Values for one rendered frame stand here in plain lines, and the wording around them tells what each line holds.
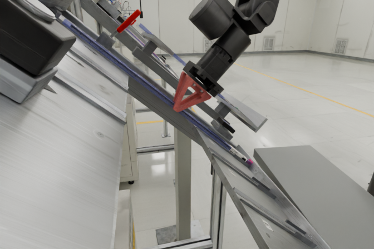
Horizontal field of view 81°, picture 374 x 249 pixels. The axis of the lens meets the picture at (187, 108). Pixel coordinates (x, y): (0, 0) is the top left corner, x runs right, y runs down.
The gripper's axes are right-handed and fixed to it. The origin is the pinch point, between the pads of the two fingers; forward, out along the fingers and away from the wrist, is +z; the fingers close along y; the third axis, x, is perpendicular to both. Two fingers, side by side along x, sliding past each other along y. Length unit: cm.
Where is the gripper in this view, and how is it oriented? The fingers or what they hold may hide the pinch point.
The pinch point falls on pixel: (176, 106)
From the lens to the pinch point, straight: 46.8
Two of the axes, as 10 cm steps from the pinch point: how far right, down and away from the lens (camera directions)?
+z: -6.6, 7.4, 1.3
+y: 2.2, 3.5, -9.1
